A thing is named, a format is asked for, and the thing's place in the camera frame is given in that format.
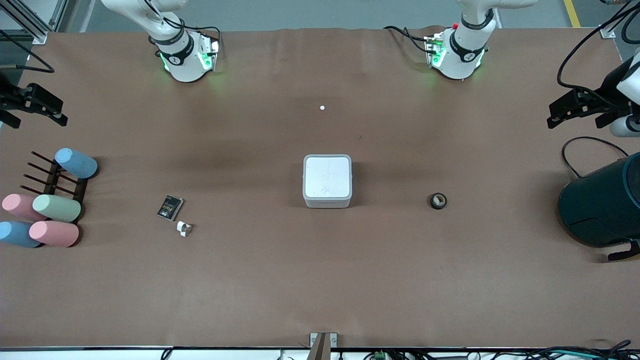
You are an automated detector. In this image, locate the black snack packet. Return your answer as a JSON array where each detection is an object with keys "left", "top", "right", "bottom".
[{"left": 157, "top": 194, "right": 184, "bottom": 222}]

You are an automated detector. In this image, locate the white square trash bin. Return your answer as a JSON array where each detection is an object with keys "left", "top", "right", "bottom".
[{"left": 302, "top": 154, "right": 353, "bottom": 209}]

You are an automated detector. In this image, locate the dark teal pedal bin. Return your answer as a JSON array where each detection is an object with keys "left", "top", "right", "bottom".
[{"left": 557, "top": 151, "right": 640, "bottom": 262}]

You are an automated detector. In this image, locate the blue cup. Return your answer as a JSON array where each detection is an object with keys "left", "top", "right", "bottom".
[
  {"left": 54, "top": 148, "right": 99, "bottom": 180},
  {"left": 0, "top": 221, "right": 43, "bottom": 249}
]

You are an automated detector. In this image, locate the black cup rack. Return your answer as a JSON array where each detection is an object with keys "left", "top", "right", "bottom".
[{"left": 20, "top": 151, "right": 90, "bottom": 221}]

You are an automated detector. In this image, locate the green cup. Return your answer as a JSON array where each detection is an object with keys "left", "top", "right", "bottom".
[{"left": 32, "top": 194, "right": 82, "bottom": 223}]

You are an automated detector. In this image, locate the pink cup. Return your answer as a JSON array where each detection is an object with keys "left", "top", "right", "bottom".
[
  {"left": 28, "top": 220, "right": 80, "bottom": 248},
  {"left": 1, "top": 193, "right": 47, "bottom": 222}
]

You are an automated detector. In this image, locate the black looped cable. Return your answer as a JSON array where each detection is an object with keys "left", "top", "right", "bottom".
[{"left": 561, "top": 136, "right": 630, "bottom": 179}]

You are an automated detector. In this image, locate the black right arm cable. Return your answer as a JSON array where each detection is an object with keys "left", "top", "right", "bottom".
[{"left": 0, "top": 29, "right": 56, "bottom": 74}]

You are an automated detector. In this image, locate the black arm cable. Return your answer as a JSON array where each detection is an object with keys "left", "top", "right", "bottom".
[
  {"left": 556, "top": 0, "right": 640, "bottom": 108},
  {"left": 0, "top": 29, "right": 56, "bottom": 74}
]

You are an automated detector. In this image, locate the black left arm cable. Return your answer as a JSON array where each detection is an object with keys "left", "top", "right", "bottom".
[{"left": 556, "top": 0, "right": 640, "bottom": 108}]

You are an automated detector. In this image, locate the aluminium frame post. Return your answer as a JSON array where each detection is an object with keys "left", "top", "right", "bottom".
[
  {"left": 0, "top": 0, "right": 70, "bottom": 46},
  {"left": 599, "top": 0, "right": 640, "bottom": 40}
]

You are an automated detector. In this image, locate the black base cable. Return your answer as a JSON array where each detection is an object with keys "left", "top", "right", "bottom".
[{"left": 383, "top": 25, "right": 432, "bottom": 54}]

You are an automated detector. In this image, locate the metal table bracket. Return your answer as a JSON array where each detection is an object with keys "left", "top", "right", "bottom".
[{"left": 309, "top": 332, "right": 339, "bottom": 360}]

